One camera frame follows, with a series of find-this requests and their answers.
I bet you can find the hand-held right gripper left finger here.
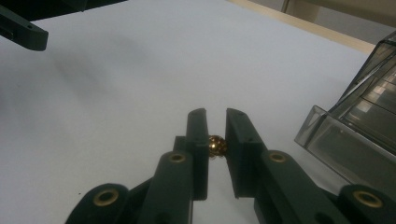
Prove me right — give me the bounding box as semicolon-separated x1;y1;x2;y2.
173;107;210;202

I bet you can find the smoky clear drawer box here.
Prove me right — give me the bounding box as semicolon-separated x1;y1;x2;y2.
329;30;396;154

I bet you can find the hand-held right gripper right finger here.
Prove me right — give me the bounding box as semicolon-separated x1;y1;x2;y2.
225;107;266;200

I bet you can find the small gold bead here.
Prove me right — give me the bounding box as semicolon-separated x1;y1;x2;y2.
207;134;228;160

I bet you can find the white table mat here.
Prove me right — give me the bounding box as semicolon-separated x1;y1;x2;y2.
0;0;375;224

